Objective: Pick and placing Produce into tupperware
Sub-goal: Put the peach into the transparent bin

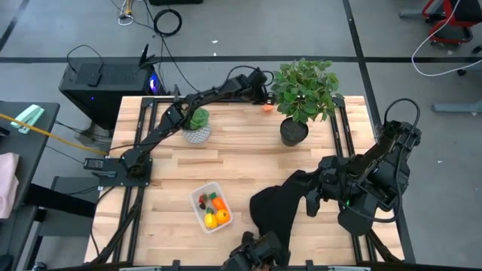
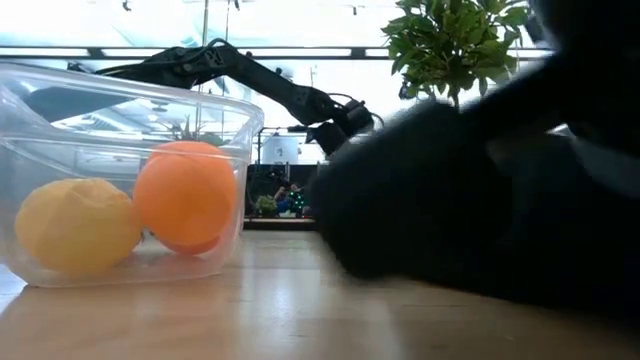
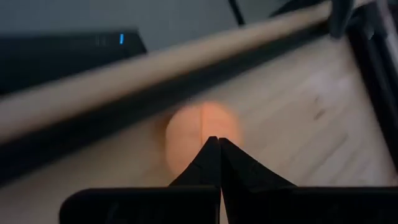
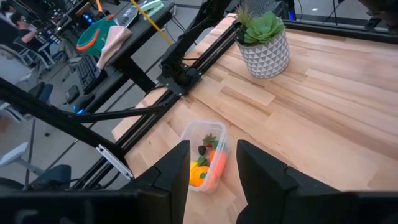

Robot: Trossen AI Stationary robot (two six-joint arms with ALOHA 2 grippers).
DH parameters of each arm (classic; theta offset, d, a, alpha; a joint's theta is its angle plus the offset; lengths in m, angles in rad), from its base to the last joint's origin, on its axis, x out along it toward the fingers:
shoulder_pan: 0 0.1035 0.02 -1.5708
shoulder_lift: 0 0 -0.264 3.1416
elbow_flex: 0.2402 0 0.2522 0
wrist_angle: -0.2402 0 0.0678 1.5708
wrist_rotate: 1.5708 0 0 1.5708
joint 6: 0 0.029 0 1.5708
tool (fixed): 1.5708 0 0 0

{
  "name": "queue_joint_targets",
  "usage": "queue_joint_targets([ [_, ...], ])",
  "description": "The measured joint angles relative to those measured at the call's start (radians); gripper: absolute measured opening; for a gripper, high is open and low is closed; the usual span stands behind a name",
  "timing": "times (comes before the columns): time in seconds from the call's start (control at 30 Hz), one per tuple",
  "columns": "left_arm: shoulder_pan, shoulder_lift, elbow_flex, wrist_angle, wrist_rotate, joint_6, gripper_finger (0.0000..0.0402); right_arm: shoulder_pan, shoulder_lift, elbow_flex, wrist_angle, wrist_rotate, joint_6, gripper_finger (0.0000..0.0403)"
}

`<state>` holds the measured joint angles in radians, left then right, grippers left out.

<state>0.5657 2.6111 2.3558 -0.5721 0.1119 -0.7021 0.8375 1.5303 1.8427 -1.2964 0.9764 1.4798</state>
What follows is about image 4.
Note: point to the pink cloth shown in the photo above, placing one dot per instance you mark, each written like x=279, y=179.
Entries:
x=113, y=43

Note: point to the clear plastic tupperware container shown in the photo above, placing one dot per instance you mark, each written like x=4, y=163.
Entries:
x=202, y=130

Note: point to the person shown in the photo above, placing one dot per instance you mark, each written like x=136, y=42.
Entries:
x=6, y=9
x=26, y=34

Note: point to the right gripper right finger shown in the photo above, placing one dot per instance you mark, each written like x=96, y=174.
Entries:
x=264, y=186

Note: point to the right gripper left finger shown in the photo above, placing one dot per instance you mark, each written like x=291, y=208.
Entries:
x=168, y=186

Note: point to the succulent in white patterned pot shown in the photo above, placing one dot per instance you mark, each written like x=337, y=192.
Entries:
x=264, y=53

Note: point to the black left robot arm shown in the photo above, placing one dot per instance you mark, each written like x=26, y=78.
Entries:
x=183, y=53

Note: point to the black aluminium rig frame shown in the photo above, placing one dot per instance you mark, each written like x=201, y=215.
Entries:
x=214, y=49

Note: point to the mint green stapler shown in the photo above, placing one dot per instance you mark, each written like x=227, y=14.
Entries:
x=152, y=6

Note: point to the black side desk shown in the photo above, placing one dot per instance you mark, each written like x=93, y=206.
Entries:
x=136, y=34

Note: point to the grey glossy flat object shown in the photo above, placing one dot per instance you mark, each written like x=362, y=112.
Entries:
x=126, y=17

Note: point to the black keyboard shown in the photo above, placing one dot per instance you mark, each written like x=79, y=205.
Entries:
x=87, y=73

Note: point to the black computer tower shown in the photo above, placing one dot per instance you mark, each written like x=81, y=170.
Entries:
x=267, y=6

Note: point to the red toy strawberry green top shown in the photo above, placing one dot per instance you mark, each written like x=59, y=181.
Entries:
x=209, y=140

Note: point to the black computer mouse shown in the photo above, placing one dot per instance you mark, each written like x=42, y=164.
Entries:
x=72, y=94

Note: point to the orange toy fruit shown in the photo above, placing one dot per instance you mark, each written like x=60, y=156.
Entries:
x=199, y=178

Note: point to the dark toy blackberry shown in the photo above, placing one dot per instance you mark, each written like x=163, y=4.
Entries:
x=202, y=150

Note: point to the black box with blue lights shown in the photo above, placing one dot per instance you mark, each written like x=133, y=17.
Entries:
x=88, y=18

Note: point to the teal bag orange trim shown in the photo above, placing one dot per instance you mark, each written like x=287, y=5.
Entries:
x=91, y=39

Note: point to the yellow toy lemon green leaf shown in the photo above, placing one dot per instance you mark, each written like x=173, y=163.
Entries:
x=193, y=164

